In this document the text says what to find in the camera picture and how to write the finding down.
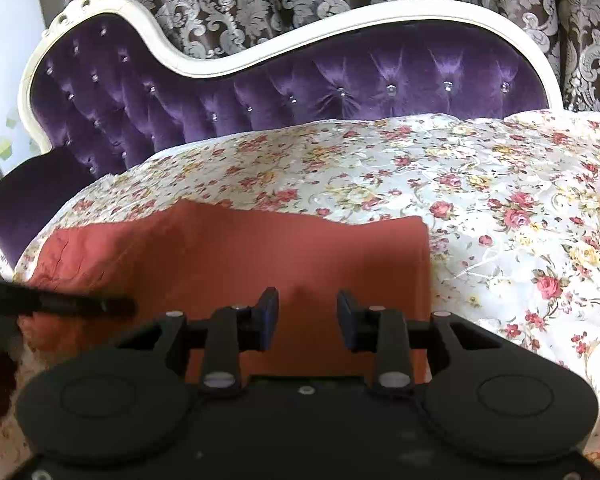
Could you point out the floral blanket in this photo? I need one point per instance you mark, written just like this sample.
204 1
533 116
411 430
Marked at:
505 210

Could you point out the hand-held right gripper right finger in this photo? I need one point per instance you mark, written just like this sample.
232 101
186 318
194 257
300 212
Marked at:
346 320

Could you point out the purple tufted sofa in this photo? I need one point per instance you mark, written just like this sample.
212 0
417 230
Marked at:
330 80

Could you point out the white cabinet with cupcake stickers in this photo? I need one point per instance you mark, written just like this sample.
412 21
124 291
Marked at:
10 60

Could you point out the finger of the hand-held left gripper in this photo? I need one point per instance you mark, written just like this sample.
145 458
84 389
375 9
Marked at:
80 305

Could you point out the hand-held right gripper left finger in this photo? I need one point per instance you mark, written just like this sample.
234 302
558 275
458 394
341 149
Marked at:
267 317

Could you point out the rust red pants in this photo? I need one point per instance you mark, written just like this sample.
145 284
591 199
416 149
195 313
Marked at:
280 250

